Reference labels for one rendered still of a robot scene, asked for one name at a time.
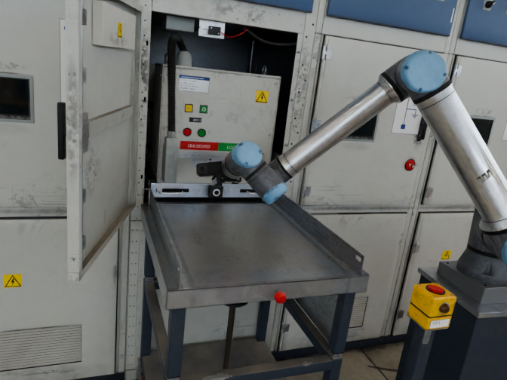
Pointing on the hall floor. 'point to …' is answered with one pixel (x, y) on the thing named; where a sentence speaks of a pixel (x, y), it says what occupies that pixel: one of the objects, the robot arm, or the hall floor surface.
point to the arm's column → (463, 347)
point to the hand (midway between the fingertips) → (212, 179)
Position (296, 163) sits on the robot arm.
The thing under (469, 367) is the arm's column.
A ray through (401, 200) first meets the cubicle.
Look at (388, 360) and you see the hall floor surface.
